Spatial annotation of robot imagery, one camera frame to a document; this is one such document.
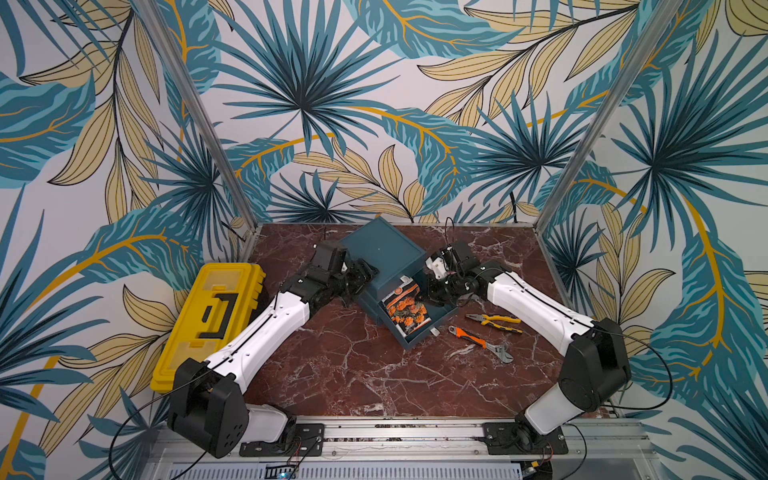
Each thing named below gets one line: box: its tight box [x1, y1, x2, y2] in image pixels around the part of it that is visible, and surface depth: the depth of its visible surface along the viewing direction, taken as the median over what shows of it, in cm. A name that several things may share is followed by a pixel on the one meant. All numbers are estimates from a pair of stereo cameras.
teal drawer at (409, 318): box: [377, 271, 458, 349], surface depth 82 cm
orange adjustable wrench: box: [448, 325, 515, 363], surface depth 91 cm
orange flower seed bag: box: [382, 276, 432, 338], surface depth 83 cm
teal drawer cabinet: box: [339, 216, 456, 339], surface depth 84 cm
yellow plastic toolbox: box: [150, 262, 267, 394], surface depth 80 cm
